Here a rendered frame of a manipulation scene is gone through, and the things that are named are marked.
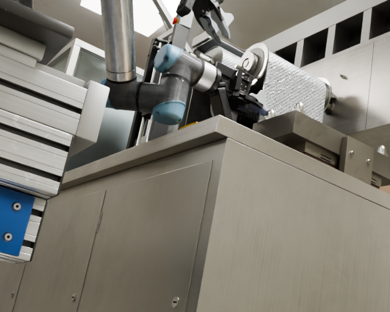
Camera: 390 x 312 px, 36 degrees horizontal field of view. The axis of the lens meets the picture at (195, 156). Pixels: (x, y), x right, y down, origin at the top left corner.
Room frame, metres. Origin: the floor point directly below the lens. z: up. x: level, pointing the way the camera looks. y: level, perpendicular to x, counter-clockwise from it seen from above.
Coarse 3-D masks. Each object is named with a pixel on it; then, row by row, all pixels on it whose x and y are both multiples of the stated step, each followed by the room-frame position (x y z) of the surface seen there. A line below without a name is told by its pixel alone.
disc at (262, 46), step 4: (256, 44) 1.55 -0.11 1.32; (260, 44) 1.53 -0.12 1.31; (264, 44) 1.52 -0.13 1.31; (252, 48) 1.57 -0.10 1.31; (264, 48) 1.51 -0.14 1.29; (264, 52) 1.51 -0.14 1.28; (268, 52) 1.50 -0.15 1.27; (264, 56) 1.51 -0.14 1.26; (268, 56) 1.50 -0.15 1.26; (264, 60) 1.51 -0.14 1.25; (268, 60) 1.50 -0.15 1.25; (264, 64) 1.50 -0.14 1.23; (264, 68) 1.50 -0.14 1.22; (236, 72) 1.61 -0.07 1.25; (260, 72) 1.52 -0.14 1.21; (256, 76) 1.53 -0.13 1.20; (260, 76) 1.51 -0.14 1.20; (256, 80) 1.53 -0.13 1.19; (252, 84) 1.54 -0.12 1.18
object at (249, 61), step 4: (248, 52) 1.54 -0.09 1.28; (252, 52) 1.53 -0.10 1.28; (244, 56) 1.56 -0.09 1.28; (248, 56) 1.54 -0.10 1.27; (252, 56) 1.53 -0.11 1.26; (256, 56) 1.53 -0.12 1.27; (240, 60) 1.57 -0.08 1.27; (244, 60) 1.56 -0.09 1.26; (248, 60) 1.54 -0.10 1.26; (252, 60) 1.52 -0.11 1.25; (256, 60) 1.52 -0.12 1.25; (240, 64) 1.57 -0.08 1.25; (244, 64) 1.55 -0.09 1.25; (248, 64) 1.53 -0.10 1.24; (252, 64) 1.52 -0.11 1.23; (256, 64) 1.52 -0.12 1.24; (248, 68) 1.53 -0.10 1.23; (252, 68) 1.53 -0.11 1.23; (256, 68) 1.53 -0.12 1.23; (248, 72) 1.54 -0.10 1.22; (252, 72) 1.54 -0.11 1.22; (244, 76) 1.56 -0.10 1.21; (248, 76) 1.55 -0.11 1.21
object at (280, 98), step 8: (264, 80) 1.51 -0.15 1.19; (272, 80) 1.53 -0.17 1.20; (264, 88) 1.51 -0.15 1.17; (272, 88) 1.53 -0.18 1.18; (280, 88) 1.54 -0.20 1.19; (288, 88) 1.56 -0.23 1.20; (272, 96) 1.53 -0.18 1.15; (280, 96) 1.54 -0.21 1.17; (288, 96) 1.56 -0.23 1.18; (296, 96) 1.57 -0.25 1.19; (304, 96) 1.59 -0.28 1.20; (272, 104) 1.53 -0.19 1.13; (280, 104) 1.55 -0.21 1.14; (288, 104) 1.56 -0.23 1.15; (304, 104) 1.59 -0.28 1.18; (312, 104) 1.61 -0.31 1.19; (320, 104) 1.63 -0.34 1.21; (280, 112) 1.55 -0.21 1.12; (312, 112) 1.61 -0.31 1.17; (320, 112) 1.63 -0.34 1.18; (320, 120) 1.63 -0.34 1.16
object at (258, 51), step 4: (256, 48) 1.54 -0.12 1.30; (260, 48) 1.53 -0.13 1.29; (256, 52) 1.54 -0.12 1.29; (260, 52) 1.52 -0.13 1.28; (260, 56) 1.52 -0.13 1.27; (260, 60) 1.52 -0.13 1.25; (260, 64) 1.52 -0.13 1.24; (260, 68) 1.51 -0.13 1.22; (256, 72) 1.53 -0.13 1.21; (264, 72) 1.53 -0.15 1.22; (264, 76) 1.53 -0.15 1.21; (260, 80) 1.54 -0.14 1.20; (256, 84) 1.56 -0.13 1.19; (260, 84) 1.56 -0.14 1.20; (252, 88) 1.59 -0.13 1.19; (256, 88) 1.58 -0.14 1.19; (260, 88) 1.57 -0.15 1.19
